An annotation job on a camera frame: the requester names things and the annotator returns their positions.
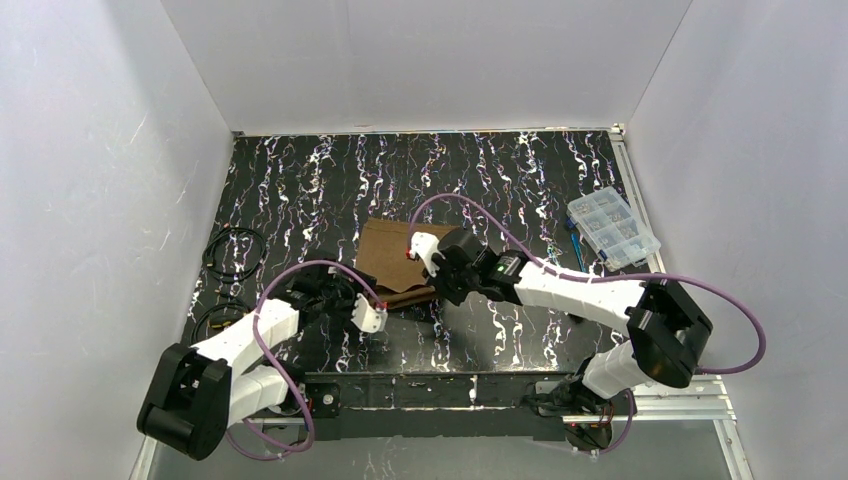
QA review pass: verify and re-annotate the brown woven cloth napkin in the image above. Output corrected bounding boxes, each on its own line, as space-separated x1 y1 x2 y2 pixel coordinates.
355 217 438 310

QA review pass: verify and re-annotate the aluminium side rail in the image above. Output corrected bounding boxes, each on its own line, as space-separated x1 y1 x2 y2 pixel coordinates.
609 124 697 359

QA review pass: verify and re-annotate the blue handled utensil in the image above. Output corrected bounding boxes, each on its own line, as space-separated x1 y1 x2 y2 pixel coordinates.
566 217 588 273

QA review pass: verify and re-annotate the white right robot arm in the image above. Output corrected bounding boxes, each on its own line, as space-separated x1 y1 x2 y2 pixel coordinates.
408 228 712 405

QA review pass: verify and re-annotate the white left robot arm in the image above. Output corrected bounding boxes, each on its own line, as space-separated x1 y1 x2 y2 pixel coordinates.
136 266 388 460

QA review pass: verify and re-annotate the clear plastic compartment box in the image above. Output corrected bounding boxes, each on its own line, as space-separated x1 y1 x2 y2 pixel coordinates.
567 187 661 271

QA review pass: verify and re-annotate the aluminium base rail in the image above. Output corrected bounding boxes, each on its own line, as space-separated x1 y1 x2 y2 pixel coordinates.
251 374 737 444

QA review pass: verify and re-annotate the black coiled cable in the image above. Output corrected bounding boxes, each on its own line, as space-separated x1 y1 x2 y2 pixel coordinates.
190 227 268 346

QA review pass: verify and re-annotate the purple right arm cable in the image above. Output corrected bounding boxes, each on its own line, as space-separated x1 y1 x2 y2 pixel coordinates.
405 193 768 458

